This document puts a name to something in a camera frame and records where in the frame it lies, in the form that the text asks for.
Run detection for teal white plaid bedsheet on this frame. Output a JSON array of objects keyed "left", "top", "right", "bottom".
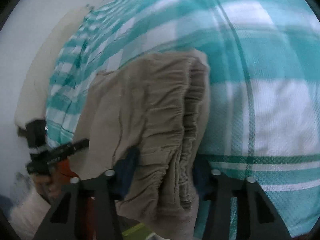
[{"left": 46, "top": 0, "right": 319, "bottom": 237}]

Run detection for beige khaki pants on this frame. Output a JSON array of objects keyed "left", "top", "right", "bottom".
[{"left": 70, "top": 50, "right": 210, "bottom": 239}]

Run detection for person's left hand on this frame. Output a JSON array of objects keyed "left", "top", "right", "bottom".
[{"left": 31, "top": 165, "right": 63, "bottom": 204}]

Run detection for cream wooden headboard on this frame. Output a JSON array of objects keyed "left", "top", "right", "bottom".
[{"left": 14, "top": 5, "right": 93, "bottom": 129}]

